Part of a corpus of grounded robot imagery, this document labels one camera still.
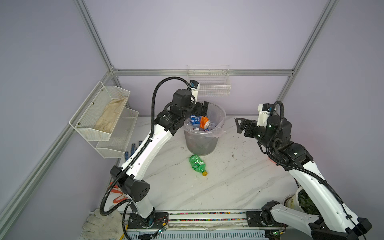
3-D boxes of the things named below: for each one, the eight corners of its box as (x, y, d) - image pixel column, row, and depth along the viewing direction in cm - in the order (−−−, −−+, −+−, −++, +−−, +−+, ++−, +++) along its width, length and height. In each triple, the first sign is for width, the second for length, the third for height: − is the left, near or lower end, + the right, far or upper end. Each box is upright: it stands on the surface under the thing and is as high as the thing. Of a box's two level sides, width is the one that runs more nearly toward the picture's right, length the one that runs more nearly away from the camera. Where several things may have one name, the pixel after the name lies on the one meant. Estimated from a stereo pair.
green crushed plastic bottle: (201, 179, 88) (201, 177, 86) (187, 161, 96) (186, 158, 94) (210, 172, 91) (211, 170, 89) (196, 155, 99) (196, 152, 97)
